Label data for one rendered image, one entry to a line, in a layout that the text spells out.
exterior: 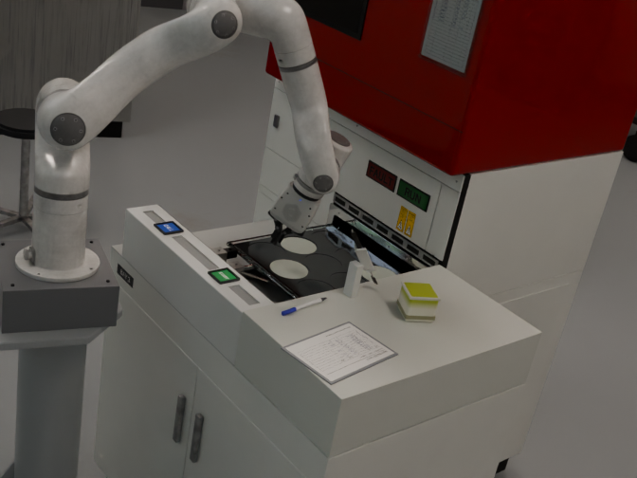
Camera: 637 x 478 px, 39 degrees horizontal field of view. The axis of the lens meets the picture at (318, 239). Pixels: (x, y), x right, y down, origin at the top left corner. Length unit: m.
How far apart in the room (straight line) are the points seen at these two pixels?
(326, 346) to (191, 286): 0.41
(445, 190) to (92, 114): 0.91
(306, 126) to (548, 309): 1.16
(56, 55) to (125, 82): 3.31
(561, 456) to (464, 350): 1.55
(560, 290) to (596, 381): 1.20
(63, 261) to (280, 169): 0.97
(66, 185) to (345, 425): 0.80
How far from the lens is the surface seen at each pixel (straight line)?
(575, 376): 4.05
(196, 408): 2.27
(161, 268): 2.29
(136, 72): 1.99
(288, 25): 2.04
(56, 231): 2.10
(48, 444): 2.40
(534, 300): 2.83
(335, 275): 2.36
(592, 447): 3.66
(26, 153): 4.21
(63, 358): 2.25
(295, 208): 2.24
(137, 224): 2.36
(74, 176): 2.06
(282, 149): 2.85
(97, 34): 5.29
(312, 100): 2.10
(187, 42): 1.97
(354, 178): 2.60
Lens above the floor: 1.99
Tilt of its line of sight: 25 degrees down
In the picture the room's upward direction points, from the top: 11 degrees clockwise
